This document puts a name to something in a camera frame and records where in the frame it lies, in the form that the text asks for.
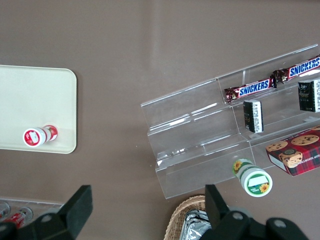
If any red strawberry yogurt cup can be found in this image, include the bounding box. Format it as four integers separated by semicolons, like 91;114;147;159
22;124;59;148

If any Snickers chocolate bar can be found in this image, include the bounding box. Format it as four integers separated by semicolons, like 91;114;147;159
224;77;278;105
271;54;320;85

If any stack of aluminium foil trays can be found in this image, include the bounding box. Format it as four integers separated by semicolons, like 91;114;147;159
180;209;213;240

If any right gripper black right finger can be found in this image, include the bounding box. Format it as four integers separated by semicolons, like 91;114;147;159
204;184;261;240

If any small black chocolate box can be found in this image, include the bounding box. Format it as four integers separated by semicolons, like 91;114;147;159
242;99;264;134
297;79;320;113

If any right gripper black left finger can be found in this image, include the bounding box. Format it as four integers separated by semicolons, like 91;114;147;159
27;184;94;240

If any clear acrylic stepped display stand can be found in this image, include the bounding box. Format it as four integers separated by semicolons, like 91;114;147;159
140;43;320;200

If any beige plastic serving tray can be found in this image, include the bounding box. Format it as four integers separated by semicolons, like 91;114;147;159
0;64;78;155

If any clear acrylic bottle rack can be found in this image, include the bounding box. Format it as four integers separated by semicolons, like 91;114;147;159
0;197;66;226

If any green sunflower yogurt cup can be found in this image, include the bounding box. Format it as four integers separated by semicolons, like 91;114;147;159
232;157;273;197

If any red tartan cookie box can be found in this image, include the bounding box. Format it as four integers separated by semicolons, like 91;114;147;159
265;124;320;178

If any light oval wicker basket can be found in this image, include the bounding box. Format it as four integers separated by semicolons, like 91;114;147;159
166;194;213;240

